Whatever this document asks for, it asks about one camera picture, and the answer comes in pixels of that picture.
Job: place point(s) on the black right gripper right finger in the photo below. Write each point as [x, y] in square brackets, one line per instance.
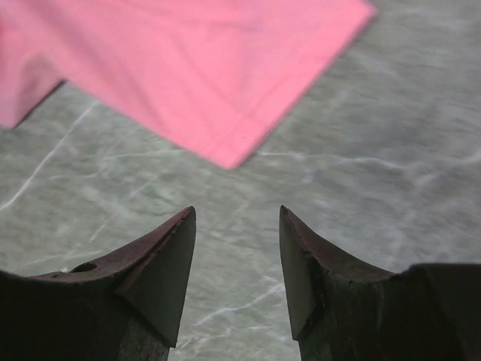
[342, 308]

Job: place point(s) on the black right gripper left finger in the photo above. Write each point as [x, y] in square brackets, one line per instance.
[125, 305]

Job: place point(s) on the pink t shirt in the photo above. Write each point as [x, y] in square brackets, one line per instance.
[213, 77]

